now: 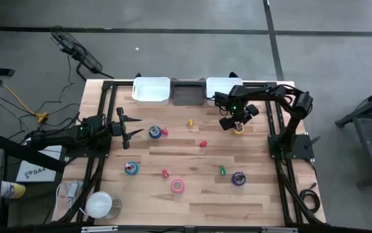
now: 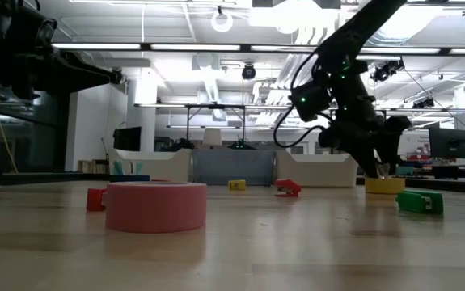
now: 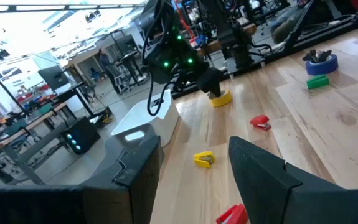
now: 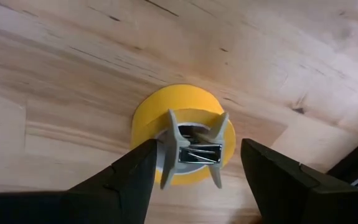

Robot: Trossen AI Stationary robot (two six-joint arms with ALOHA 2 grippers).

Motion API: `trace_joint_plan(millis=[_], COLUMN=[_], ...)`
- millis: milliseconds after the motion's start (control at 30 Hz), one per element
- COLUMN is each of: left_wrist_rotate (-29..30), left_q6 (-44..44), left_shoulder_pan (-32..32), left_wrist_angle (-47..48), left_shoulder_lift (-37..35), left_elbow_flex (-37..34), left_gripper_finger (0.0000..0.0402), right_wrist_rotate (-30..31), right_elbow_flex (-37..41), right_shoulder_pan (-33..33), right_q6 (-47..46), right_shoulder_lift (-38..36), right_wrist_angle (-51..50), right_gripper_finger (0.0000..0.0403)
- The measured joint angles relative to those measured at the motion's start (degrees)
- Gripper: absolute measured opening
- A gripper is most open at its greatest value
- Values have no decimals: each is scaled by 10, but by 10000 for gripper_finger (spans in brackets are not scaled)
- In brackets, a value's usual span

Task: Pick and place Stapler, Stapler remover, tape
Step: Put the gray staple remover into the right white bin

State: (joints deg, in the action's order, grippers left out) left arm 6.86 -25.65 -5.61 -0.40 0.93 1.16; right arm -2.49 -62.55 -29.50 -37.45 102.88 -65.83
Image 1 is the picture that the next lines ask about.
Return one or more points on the black power strip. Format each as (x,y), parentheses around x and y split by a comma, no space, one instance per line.
(75,53)

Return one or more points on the pink tape roll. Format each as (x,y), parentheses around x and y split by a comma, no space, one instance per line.
(173,189)

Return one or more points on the yellow mini stapler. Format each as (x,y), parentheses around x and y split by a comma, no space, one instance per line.
(189,122)

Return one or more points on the black aluminium table frame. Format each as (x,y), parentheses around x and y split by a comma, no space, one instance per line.
(109,97)

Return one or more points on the green mini stapler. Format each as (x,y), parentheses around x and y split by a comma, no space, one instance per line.
(223,170)

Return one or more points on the yellow spray can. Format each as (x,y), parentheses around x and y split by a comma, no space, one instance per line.
(14,190)

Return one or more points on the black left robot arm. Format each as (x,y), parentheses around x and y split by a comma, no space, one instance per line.
(62,134)

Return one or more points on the teal staple remover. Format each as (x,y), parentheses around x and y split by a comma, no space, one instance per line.
(154,130)

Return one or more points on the white plastic bin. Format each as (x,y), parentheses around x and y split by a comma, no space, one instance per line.
(151,90)
(218,84)

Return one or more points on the black staple remover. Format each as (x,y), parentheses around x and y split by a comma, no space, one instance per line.
(239,176)

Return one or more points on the pink staple remover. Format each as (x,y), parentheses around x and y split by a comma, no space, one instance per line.
(128,166)

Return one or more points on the black diagonal bar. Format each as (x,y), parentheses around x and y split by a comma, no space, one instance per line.
(27,154)

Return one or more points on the yellow tape roll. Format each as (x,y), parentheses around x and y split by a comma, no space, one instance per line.
(240,132)

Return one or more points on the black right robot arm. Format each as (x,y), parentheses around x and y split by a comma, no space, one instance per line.
(266,94)

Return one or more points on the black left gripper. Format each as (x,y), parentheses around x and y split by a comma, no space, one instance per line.
(123,129)

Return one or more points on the dark metal stand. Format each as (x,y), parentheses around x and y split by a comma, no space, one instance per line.
(367,129)

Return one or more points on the light blue tape roll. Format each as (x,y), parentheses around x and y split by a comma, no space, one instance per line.
(134,171)

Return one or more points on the dark blue tape roll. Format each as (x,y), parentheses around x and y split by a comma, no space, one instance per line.
(156,136)

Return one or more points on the white cardboard box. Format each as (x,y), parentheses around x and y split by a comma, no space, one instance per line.
(40,165)

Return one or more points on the purple tape roll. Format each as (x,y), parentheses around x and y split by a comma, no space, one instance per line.
(234,181)

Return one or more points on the red mini stapler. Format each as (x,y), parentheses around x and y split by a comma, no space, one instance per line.
(164,131)
(203,143)
(165,173)

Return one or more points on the white power adapter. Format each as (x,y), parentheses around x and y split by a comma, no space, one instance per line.
(72,191)

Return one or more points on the grey translucent plastic bin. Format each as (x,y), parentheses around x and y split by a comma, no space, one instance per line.
(188,95)

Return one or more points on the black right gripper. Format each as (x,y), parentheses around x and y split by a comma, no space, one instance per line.
(239,115)

